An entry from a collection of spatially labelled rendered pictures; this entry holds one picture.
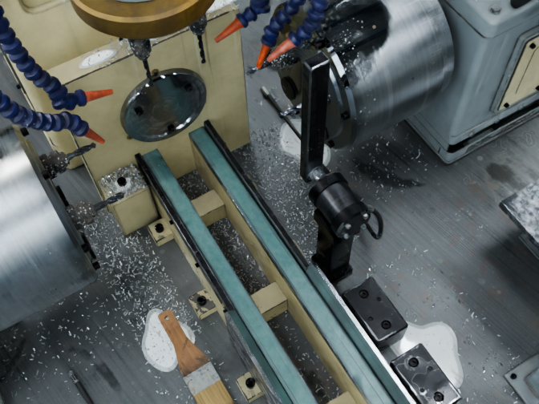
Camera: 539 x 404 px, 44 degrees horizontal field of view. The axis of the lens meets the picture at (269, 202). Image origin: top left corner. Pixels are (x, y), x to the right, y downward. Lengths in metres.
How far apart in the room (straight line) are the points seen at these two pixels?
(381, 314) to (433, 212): 0.25
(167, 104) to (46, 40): 0.20
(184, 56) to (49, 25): 0.20
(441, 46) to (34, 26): 0.60
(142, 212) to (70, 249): 0.31
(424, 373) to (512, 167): 0.46
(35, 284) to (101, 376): 0.27
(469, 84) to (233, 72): 0.38
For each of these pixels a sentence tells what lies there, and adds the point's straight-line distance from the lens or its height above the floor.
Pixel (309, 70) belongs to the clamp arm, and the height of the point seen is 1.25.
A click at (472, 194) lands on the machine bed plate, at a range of 1.27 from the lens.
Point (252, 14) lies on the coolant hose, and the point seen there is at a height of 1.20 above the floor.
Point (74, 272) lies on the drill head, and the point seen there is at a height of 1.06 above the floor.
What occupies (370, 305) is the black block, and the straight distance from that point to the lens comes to 1.08.
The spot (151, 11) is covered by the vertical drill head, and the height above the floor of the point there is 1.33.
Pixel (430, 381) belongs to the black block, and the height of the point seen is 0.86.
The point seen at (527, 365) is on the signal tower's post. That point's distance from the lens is 1.16.
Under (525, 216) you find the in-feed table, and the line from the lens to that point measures 1.14.
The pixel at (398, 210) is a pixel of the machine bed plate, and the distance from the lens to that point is 1.23.
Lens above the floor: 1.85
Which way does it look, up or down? 59 degrees down
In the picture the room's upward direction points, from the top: 3 degrees counter-clockwise
